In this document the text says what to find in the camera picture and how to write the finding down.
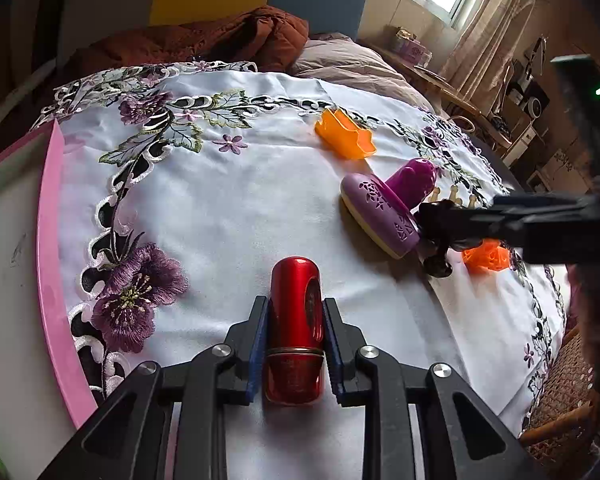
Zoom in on purple box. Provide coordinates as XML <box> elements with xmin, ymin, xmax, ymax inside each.
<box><xmin>392</xmin><ymin>27</ymin><xmax>431</xmax><ymax>66</ymax></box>

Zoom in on purple craft punch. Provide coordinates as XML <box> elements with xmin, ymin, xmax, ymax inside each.
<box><xmin>340</xmin><ymin>156</ymin><xmax>439</xmax><ymax>261</ymax></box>

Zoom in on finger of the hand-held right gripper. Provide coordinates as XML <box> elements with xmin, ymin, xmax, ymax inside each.
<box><xmin>487</xmin><ymin>192</ymin><xmax>600</xmax><ymax>233</ymax></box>
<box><xmin>445</xmin><ymin>215</ymin><xmax>600</xmax><ymax>266</ymax></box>

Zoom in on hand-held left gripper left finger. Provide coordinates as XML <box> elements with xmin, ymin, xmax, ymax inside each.
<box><xmin>37</xmin><ymin>296</ymin><xmax>271</xmax><ymax>480</ymax></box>

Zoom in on wicker chair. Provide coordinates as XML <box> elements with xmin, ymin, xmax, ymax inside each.
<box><xmin>520</xmin><ymin>325</ymin><xmax>600</xmax><ymax>461</ymax></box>

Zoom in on red metallic case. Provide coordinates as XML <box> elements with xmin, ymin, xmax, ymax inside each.
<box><xmin>262</xmin><ymin>256</ymin><xmax>327</xmax><ymax>405</ymax></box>

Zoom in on orange plastic crown mould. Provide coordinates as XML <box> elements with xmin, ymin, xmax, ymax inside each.
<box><xmin>314</xmin><ymin>107</ymin><xmax>378</xmax><ymax>161</ymax></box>

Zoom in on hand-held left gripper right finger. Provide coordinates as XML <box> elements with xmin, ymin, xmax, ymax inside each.
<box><xmin>322</xmin><ymin>297</ymin><xmax>556</xmax><ymax>480</ymax></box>

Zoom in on orange linked cube blocks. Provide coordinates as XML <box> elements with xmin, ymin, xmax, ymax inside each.
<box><xmin>461</xmin><ymin>239</ymin><xmax>511</xmax><ymax>275</ymax></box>

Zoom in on wooden desk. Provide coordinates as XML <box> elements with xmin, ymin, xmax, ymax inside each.
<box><xmin>367</xmin><ymin>40</ymin><xmax>513</xmax><ymax>151</ymax></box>

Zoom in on pink-grey pillow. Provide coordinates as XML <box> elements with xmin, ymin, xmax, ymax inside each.
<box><xmin>287</xmin><ymin>32</ymin><xmax>446</xmax><ymax>113</ymax></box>

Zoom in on beige curtain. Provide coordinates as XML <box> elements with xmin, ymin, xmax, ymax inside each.
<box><xmin>437</xmin><ymin>0</ymin><xmax>546</xmax><ymax>106</ymax></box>

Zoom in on floral embroidered white tablecloth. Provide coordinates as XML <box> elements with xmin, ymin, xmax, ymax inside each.
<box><xmin>30</xmin><ymin>60</ymin><xmax>571</xmax><ymax>480</ymax></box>

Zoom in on rust brown blanket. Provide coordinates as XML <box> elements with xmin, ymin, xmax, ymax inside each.
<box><xmin>87</xmin><ymin>6</ymin><xmax>310</xmax><ymax>73</ymax></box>

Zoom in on white box with pink rim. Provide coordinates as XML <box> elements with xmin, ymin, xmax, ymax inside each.
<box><xmin>0</xmin><ymin>120</ymin><xmax>98</xmax><ymax>480</ymax></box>

